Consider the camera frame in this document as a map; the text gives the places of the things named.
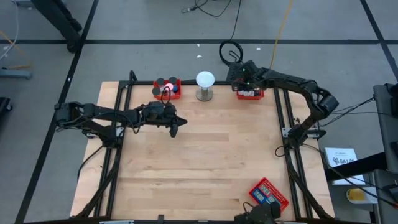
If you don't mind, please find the black metal beam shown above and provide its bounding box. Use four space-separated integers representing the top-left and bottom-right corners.
325 151 389 182

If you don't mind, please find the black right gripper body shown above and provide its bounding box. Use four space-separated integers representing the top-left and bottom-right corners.
231 72 261 93

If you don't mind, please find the black power supply box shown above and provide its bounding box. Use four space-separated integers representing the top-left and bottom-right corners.
306 129 327 139

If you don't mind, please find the person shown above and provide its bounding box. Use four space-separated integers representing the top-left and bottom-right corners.
30 0 83 54

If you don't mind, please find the black aluminium table frame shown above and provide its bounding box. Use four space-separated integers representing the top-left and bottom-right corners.
73 70 335 223

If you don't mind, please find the grey side cart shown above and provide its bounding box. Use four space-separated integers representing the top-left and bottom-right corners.
373 83 398 175

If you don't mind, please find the white printed cardboard box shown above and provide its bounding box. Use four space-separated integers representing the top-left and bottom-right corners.
323 147 366 186

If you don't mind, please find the yellow hanging cable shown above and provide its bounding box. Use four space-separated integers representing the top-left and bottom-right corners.
269 0 295 71

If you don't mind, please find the black floor object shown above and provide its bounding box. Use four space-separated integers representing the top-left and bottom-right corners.
0 96 13 121

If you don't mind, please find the small red plastic basket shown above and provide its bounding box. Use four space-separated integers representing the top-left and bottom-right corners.
153 77 182 101
236 88 265 101

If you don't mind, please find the yellow white plastic object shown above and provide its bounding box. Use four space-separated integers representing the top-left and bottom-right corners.
346 187 379 205

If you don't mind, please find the large red perforated basket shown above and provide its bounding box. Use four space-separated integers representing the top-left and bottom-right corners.
248 177 290 213

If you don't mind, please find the black cabled device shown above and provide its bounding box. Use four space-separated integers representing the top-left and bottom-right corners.
233 201 282 224

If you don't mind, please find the black coiled cable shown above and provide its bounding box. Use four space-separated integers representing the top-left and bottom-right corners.
218 0 244 67

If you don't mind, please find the white lamp steel base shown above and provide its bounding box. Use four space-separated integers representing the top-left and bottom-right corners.
195 70 216 102

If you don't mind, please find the grey metal floor bar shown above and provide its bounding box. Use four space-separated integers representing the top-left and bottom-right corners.
0 68 34 80

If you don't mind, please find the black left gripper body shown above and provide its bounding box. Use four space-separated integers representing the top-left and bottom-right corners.
155 101 180 139

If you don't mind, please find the black perforated floor mat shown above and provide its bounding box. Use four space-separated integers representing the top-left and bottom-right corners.
225 62 307 84

